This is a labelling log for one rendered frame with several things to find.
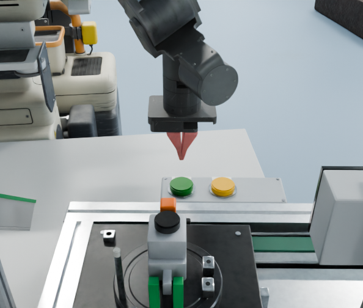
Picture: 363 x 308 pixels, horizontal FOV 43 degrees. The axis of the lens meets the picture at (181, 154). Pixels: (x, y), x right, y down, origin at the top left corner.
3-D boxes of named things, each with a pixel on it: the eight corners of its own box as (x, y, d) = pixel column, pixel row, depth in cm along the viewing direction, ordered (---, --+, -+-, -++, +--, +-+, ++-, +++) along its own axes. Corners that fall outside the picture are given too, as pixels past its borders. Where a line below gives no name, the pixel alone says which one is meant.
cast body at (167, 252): (151, 241, 59) (149, 200, 55) (185, 241, 59) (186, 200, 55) (148, 295, 52) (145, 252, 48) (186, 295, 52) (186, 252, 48)
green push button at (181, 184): (170, 184, 80) (170, 175, 79) (192, 184, 80) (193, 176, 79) (169, 200, 77) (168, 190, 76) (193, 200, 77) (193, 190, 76)
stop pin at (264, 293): (256, 305, 63) (259, 286, 61) (264, 305, 63) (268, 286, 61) (257, 314, 62) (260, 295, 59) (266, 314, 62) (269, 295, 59)
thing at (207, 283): (201, 285, 58) (201, 277, 57) (212, 285, 58) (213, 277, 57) (201, 298, 56) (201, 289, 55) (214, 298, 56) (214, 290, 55)
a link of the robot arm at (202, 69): (178, -22, 60) (125, 16, 59) (226, 4, 52) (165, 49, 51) (208, 47, 68) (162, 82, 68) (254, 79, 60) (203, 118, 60)
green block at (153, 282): (150, 303, 56) (148, 275, 53) (160, 303, 56) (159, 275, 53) (149, 311, 55) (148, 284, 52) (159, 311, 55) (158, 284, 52)
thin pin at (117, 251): (119, 294, 57) (113, 246, 52) (126, 294, 57) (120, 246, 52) (118, 300, 56) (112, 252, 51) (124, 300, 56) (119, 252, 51)
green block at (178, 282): (173, 303, 56) (173, 276, 53) (183, 303, 56) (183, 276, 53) (173, 311, 55) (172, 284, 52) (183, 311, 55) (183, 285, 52)
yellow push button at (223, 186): (210, 185, 80) (210, 176, 79) (233, 185, 80) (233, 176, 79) (211, 200, 77) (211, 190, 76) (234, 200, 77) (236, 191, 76)
